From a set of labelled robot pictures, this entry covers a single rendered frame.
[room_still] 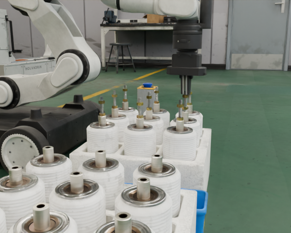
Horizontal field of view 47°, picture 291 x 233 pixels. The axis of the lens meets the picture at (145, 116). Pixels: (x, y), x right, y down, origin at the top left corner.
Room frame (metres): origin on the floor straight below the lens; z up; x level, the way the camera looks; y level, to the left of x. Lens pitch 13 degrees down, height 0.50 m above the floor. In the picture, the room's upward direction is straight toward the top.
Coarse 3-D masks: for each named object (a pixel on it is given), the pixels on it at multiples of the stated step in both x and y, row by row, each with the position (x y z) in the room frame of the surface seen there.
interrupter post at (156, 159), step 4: (152, 156) 0.62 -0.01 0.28; (156, 156) 0.63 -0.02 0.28; (160, 156) 0.62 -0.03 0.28; (152, 160) 0.62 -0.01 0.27; (156, 160) 0.61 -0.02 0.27; (160, 160) 0.61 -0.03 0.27; (152, 164) 0.62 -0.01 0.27; (156, 164) 0.61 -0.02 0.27; (160, 164) 0.61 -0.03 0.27; (152, 168) 0.62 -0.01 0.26; (156, 168) 0.61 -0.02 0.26; (160, 168) 0.61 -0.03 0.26
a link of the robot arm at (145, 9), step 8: (104, 0) 1.07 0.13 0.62; (112, 0) 1.06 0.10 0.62; (120, 0) 1.06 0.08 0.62; (128, 0) 1.05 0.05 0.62; (136, 0) 1.05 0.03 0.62; (144, 0) 1.04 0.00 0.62; (152, 0) 1.03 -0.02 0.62; (120, 8) 1.07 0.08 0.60; (128, 8) 1.06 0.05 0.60; (136, 8) 1.05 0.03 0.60; (144, 8) 1.05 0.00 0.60
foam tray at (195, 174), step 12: (204, 132) 1.15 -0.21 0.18; (84, 144) 1.01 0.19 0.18; (120, 144) 1.02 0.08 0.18; (204, 144) 1.01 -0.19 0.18; (72, 156) 0.92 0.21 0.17; (84, 156) 0.91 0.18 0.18; (108, 156) 0.90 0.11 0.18; (120, 156) 0.90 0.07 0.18; (132, 156) 0.90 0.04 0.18; (204, 156) 0.90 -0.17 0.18; (72, 168) 0.92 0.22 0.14; (132, 168) 0.88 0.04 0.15; (180, 168) 0.84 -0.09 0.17; (192, 168) 0.84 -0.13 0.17; (204, 168) 0.85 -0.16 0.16; (132, 180) 0.88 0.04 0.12; (192, 180) 0.84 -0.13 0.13; (204, 180) 0.88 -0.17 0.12
